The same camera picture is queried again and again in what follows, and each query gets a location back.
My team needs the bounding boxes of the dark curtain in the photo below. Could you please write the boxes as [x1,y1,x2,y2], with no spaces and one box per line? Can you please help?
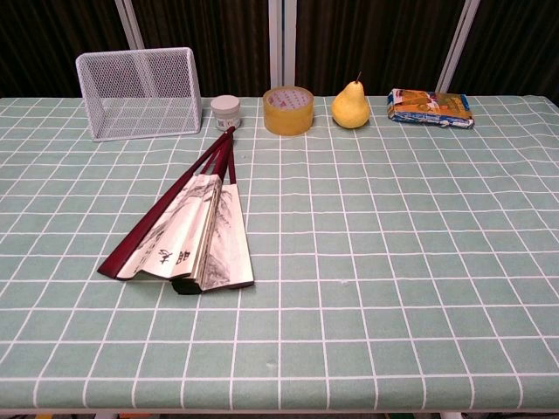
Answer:
[0,0,559,100]

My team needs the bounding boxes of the blue orange snack packet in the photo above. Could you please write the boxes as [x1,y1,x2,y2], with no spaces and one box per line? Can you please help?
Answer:
[386,88,476,130]

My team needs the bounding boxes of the yellowish packing tape roll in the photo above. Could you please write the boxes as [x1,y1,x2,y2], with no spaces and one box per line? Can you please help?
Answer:
[262,86,315,136]

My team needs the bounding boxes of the green checked tablecloth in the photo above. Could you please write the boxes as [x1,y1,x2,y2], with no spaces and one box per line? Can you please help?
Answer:
[0,94,559,411]

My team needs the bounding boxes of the painted paper folding fan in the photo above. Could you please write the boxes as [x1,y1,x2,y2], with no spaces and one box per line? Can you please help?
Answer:
[96,125,256,297]

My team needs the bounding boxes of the yellow pear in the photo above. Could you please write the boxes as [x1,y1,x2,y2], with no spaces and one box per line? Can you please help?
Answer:
[330,72,372,130]

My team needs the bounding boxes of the white frame post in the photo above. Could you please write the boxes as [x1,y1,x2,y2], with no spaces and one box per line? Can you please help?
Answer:
[114,0,146,51]
[435,0,482,94]
[267,0,299,90]

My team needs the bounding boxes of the small white jar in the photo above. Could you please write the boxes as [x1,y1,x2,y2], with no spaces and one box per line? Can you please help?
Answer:
[210,95,242,132]

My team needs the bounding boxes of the white table frame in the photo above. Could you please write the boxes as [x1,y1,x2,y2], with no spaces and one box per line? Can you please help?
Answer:
[0,407,559,419]

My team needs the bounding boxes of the white wire mesh basket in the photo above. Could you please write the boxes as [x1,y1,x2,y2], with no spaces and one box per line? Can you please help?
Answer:
[74,46,204,143]

